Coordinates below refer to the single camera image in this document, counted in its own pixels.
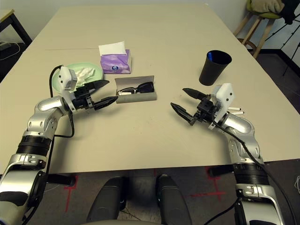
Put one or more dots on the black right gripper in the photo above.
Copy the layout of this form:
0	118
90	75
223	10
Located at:
205	110

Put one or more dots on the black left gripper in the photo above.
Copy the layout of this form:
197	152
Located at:
82	102

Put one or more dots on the light green plate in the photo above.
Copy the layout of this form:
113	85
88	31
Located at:
99	73

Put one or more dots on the white tissue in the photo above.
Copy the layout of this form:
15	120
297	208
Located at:
83	73

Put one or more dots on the grey glasses case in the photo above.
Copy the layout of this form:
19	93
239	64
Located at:
140	97

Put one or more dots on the black sunglasses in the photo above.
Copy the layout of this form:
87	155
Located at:
146	87

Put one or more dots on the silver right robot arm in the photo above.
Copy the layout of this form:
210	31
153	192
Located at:
239	124

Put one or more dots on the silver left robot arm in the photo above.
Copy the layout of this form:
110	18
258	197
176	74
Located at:
47	110

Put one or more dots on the purple tissue pack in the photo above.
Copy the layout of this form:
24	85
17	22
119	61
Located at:
114	64

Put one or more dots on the black cup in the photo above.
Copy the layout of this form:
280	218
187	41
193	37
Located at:
211	72

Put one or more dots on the dark right robot leg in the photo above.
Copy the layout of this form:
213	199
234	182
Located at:
172	199

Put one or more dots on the dark robot leg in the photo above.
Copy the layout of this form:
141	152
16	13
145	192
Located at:
172	199
107	199

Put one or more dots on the wooden stool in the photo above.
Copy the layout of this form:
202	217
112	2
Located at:
262	37

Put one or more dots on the dark left robot leg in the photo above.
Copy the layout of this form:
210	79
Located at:
107	199

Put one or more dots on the white power strip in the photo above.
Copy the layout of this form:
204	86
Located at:
4	45

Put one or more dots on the black tripod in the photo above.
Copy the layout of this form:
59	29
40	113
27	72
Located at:
275	31

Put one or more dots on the green stool cushion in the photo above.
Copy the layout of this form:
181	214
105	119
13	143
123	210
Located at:
269	16

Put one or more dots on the beige jacket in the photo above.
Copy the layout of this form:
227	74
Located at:
264	4

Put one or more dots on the black garment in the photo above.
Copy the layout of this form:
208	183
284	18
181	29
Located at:
290	10

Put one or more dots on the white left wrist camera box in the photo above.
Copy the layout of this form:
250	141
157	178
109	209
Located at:
65	77

